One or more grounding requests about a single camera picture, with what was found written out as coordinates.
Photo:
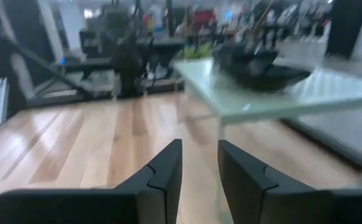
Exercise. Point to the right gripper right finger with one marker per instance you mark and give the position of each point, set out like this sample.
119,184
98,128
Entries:
252,193

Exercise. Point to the green plant in white pot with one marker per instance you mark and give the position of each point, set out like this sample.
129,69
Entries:
196,53

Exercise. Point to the pale green perforated metal shelf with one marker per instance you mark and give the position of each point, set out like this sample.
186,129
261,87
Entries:
261,99

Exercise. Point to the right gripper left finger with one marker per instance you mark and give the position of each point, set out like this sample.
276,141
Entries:
162,193

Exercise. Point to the black glossy wavy plate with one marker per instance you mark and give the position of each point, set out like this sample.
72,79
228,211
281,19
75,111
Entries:
240,59
277,79

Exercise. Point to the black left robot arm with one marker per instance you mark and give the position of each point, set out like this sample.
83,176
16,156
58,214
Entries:
126,68

